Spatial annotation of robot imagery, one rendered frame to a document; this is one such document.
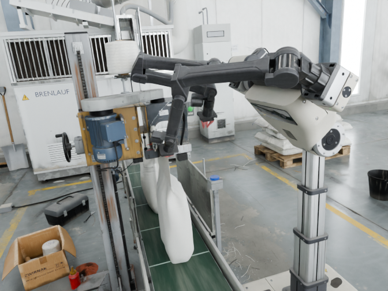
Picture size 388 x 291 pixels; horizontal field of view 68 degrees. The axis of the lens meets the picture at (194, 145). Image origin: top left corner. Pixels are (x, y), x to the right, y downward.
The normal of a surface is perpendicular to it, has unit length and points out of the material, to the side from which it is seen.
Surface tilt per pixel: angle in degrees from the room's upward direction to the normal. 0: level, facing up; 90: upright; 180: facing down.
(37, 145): 90
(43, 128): 89
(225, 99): 90
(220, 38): 90
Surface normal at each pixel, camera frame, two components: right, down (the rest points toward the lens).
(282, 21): 0.29, 0.25
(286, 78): -0.18, 0.89
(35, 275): 0.52, 0.20
